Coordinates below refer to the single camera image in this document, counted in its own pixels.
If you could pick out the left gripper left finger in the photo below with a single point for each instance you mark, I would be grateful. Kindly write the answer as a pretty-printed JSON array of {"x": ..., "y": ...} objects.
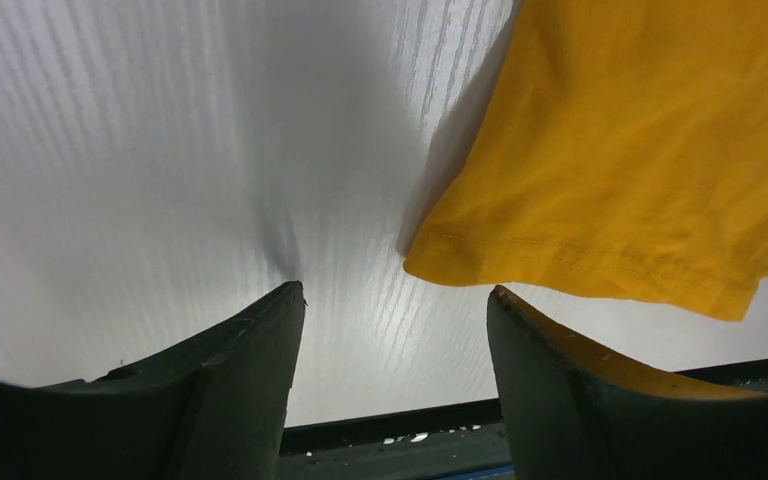
[{"x": 210, "y": 407}]

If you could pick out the orange t shirt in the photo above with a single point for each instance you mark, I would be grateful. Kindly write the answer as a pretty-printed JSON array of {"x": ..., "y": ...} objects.
[{"x": 623, "y": 155}]

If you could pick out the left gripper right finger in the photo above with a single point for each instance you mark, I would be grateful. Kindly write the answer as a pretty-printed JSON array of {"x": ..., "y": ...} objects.
[{"x": 576, "y": 409}]

